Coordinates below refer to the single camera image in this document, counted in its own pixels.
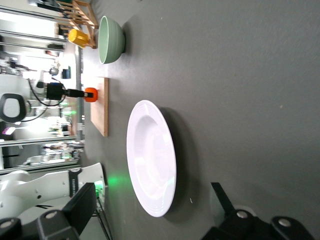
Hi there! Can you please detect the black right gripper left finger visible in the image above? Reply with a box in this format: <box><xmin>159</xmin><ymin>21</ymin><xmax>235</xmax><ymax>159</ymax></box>
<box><xmin>62</xmin><ymin>182</ymin><xmax>97</xmax><ymax>236</ymax></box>

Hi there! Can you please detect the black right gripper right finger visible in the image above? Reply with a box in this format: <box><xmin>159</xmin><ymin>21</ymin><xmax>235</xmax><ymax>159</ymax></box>
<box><xmin>210</xmin><ymin>182</ymin><xmax>236</xmax><ymax>219</ymax></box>

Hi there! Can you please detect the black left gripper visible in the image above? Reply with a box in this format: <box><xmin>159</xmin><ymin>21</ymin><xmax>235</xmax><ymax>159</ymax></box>
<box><xmin>46</xmin><ymin>82</ymin><xmax>92</xmax><ymax>101</ymax></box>

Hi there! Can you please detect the white round plate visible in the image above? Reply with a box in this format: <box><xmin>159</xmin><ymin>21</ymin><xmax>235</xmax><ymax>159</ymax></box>
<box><xmin>126</xmin><ymin>99</ymin><xmax>177</xmax><ymax>218</ymax></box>

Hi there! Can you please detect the wooden cutting board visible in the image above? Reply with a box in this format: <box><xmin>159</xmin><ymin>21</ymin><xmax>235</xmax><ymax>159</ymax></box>
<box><xmin>90</xmin><ymin>77</ymin><xmax>110</xmax><ymax>138</ymax></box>

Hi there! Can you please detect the yellow cup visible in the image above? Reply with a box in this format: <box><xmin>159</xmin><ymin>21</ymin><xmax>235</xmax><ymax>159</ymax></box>
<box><xmin>68</xmin><ymin>28</ymin><xmax>91</xmax><ymax>49</ymax></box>

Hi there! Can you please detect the pale green bowl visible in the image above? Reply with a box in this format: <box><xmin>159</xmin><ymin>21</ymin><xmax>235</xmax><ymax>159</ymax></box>
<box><xmin>97</xmin><ymin>15</ymin><xmax>127</xmax><ymax>65</ymax></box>

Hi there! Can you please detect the wooden mug rack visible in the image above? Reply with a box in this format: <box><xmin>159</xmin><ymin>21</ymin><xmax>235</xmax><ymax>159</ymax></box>
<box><xmin>55</xmin><ymin>0</ymin><xmax>100</xmax><ymax>50</ymax></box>

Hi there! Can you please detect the black left arm wrist cable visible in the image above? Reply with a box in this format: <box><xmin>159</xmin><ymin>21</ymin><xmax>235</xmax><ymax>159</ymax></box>
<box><xmin>26</xmin><ymin>76</ymin><xmax>66</xmax><ymax>109</ymax></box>

